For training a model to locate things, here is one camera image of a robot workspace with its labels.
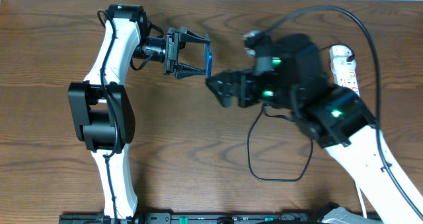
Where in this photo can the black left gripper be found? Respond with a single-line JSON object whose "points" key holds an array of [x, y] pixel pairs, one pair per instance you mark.
{"points": [[170, 52]]}

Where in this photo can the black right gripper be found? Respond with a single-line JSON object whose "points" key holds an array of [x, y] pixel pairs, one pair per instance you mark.
{"points": [[245, 88]]}

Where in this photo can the blue Galaxy smartphone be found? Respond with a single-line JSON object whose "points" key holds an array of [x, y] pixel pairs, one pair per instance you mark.
{"points": [[208, 58]]}

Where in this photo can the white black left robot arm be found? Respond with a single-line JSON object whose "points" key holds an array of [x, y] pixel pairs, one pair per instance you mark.
{"points": [[100, 107]]}

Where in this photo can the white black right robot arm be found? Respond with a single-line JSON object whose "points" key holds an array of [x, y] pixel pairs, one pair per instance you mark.
{"points": [[288, 74]]}

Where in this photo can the white power strip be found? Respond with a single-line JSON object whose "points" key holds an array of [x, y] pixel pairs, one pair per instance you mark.
{"points": [[343, 67]]}

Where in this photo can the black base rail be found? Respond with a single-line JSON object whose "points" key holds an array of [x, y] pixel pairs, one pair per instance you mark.
{"points": [[189, 218]]}

